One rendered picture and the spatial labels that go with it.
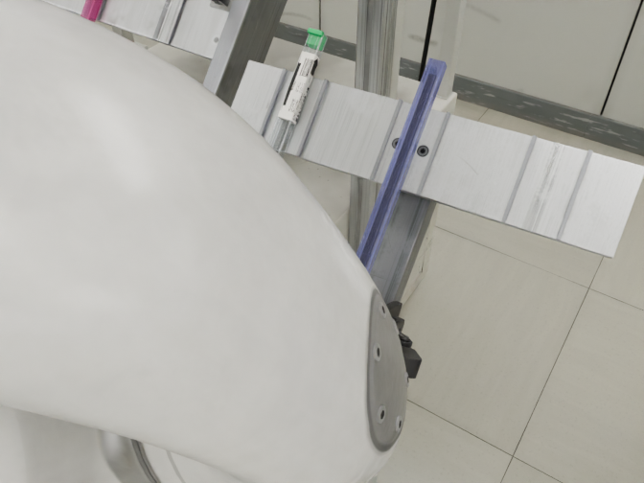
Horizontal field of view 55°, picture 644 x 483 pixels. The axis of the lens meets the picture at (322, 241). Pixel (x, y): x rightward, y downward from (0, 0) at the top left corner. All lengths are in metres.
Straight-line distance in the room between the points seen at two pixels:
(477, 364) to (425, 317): 0.19
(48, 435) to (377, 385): 0.08
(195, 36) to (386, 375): 0.57
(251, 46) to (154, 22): 0.12
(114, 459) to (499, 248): 1.79
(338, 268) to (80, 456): 0.08
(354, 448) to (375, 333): 0.03
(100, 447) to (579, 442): 1.45
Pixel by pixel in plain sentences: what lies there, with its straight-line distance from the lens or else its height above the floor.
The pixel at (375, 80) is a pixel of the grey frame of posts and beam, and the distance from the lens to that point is 0.89.
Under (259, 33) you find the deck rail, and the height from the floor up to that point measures 1.01.
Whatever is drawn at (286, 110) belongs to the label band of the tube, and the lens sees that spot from 0.54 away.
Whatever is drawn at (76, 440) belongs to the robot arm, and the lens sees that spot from 0.18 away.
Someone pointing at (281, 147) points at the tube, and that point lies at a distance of 0.53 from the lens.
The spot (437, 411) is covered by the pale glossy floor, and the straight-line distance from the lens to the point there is 1.54.
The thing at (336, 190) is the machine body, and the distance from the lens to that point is 1.08.
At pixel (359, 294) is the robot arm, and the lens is 0.16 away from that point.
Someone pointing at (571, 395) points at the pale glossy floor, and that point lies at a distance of 1.65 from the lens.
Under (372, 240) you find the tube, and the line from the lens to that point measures 0.49.
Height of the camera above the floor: 1.30
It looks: 44 degrees down
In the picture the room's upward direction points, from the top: straight up
